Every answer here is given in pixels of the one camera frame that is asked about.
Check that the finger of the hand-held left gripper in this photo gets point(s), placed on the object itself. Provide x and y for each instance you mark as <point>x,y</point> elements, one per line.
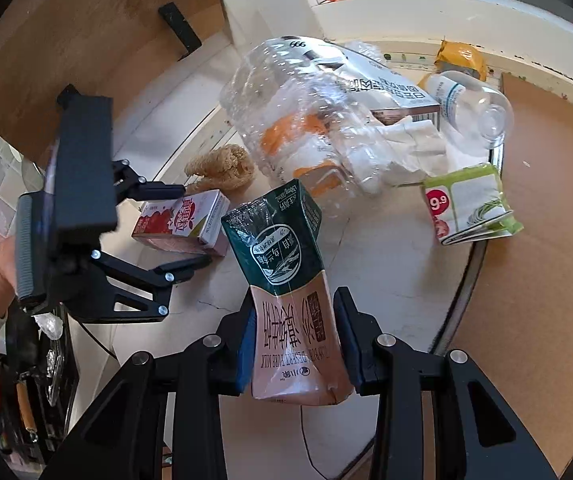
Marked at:
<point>186,267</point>
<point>161,191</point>

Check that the tan loofah sponge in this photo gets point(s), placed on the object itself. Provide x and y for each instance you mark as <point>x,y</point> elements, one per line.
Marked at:
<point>221,167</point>

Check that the red juice carton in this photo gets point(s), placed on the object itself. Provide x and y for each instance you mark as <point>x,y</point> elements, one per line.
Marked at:
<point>186,220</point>

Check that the crumpled clear plastic wrap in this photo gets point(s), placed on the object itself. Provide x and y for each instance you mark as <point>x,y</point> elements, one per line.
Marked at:
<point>49,325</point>

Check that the small clear bottle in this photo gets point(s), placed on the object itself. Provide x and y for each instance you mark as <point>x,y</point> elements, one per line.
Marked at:
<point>466,105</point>

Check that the yellow tape wad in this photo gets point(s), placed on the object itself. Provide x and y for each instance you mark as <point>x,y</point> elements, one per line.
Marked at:
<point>461,57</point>

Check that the black cutting board bracket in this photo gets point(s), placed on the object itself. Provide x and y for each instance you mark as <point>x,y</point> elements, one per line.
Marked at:
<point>179,30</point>

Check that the white paper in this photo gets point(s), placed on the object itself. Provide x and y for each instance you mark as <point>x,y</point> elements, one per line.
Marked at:
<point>416,145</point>

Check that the green brown milk carton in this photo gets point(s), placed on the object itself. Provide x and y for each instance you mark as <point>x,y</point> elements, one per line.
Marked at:
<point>286,270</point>

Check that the green tissue packet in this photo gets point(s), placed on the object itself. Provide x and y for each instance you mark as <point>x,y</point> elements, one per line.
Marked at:
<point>471,200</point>

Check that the wooden cutting board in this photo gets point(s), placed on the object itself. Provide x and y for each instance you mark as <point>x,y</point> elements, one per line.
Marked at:
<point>91,35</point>

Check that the brown cardboard sheet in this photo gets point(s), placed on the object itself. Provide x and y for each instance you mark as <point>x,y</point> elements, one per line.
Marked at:
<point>541,260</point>

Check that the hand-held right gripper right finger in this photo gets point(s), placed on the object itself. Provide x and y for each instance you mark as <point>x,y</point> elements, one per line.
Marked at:
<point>352,347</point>

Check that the clear plastic bag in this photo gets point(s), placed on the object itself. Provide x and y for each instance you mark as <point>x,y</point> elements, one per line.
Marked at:
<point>366,50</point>

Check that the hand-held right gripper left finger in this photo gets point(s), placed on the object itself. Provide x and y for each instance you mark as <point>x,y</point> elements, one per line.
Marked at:
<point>245,355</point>

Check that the white silver coffee box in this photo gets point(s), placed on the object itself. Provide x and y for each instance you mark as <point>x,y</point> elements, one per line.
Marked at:
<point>391,90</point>

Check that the crushed clear plastic bottle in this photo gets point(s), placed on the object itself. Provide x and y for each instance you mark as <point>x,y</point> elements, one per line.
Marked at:
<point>286,110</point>

